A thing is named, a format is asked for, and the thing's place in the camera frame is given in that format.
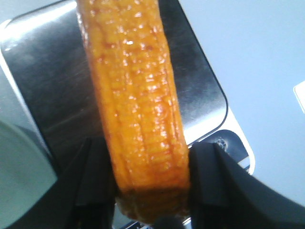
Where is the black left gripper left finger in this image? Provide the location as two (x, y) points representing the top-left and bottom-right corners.
(9, 137), (116, 229)

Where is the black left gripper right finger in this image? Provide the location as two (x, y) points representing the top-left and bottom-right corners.
(189, 142), (305, 229)

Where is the orange corn cob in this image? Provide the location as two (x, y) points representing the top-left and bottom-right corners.
(77, 0), (190, 224)

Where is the pale green round plate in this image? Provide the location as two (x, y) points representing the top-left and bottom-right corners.
(0, 119), (57, 229)

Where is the electronic kitchen scale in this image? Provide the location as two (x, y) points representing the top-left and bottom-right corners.
(0, 0), (256, 229)

